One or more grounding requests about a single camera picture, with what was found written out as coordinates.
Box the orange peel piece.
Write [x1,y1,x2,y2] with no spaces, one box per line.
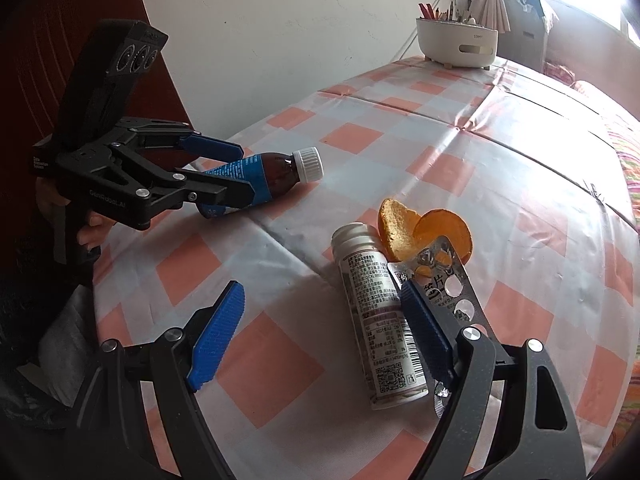
[378,198,421,261]
[412,209,473,264]

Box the white pill bottle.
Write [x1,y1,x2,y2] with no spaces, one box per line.
[331,222,428,410]

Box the checkered pink plastic tablecloth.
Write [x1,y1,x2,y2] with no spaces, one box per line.
[92,55,640,480]

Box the grey air conditioner unit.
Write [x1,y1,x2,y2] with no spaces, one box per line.
[497,0,548,73]

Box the dark red wooden door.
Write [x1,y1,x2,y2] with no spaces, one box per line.
[0,0,194,181]

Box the white round container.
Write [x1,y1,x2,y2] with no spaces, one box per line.
[416,2,498,70]

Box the striped colourful bed sheet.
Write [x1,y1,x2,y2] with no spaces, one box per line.
[603,127,640,457]

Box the silver pill blister pack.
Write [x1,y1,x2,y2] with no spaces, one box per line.
[387,235,499,417]

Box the person's left hand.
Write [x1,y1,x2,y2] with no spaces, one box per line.
[35,177,116,252]

